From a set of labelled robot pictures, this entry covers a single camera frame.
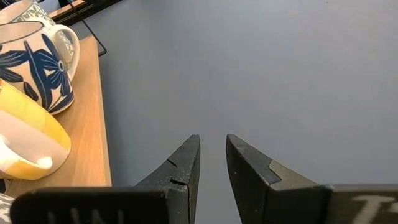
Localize black table edge rail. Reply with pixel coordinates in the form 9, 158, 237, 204
49, 0, 123, 27

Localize green lattice pattern mug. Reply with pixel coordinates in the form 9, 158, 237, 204
0, 0, 76, 65

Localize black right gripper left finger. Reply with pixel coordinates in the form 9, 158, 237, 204
10, 134, 201, 224

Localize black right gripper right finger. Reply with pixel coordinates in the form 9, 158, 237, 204
225, 134, 398, 224

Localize cream mug navy flowers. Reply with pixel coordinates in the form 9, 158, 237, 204
0, 21, 81, 116

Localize yellow mug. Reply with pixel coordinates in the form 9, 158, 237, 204
0, 78, 73, 181

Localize wooden shelf board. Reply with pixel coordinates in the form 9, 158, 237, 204
3, 35, 113, 199

